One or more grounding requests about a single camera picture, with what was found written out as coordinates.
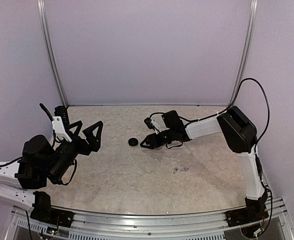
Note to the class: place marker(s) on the black earbud charging case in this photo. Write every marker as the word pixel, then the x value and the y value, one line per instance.
pixel 133 142

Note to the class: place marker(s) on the left aluminium frame post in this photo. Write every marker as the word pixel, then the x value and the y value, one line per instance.
pixel 50 52

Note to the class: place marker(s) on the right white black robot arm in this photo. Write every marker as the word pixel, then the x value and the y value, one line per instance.
pixel 240 135

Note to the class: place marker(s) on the right aluminium frame post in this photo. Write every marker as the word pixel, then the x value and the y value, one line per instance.
pixel 246 48

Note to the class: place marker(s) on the aluminium frame post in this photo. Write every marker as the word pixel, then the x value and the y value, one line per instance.
pixel 50 52
pixel 246 48

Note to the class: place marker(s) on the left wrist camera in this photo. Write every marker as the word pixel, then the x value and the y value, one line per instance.
pixel 60 121

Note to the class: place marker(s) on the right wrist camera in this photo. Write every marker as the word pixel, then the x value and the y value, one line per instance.
pixel 153 125

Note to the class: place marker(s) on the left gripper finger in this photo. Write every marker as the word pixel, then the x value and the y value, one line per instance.
pixel 73 129
pixel 93 136

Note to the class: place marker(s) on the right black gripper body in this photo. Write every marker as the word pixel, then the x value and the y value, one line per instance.
pixel 161 141

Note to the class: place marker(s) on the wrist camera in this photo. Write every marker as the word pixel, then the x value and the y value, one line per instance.
pixel 153 125
pixel 60 121

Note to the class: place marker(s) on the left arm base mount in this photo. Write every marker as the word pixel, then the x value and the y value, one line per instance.
pixel 44 212

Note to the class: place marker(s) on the front aluminium rail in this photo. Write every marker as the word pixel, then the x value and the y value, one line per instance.
pixel 211 225

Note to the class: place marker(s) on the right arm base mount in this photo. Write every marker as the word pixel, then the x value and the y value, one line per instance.
pixel 246 215

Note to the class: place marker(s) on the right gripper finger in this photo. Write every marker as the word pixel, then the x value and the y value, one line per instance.
pixel 149 139
pixel 151 146

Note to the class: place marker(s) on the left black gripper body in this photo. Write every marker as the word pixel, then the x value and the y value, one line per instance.
pixel 83 148

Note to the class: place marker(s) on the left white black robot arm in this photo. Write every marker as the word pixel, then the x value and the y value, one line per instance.
pixel 22 179

